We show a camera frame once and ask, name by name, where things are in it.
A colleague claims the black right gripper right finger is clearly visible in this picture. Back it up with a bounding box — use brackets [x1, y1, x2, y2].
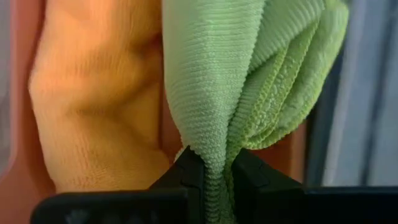
[231, 147, 304, 224]

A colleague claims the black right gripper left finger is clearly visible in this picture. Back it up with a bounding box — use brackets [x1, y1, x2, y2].
[149, 146, 206, 224]

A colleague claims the green microfiber towel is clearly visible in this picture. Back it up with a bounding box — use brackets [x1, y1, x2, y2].
[161, 0, 350, 224]

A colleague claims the orange plastic basket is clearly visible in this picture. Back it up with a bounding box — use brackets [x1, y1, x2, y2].
[0, 0, 307, 224]

